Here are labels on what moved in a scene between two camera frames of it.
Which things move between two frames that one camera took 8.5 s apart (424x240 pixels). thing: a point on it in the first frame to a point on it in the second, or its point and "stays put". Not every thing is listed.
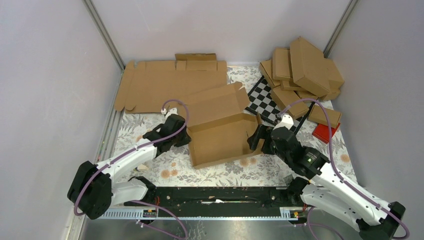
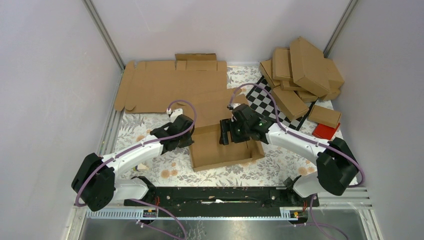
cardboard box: x=335 y=79 stays put
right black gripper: x=253 y=140 to x=227 y=125
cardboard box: x=219 y=124 stays put
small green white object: x=140 y=168 stays put
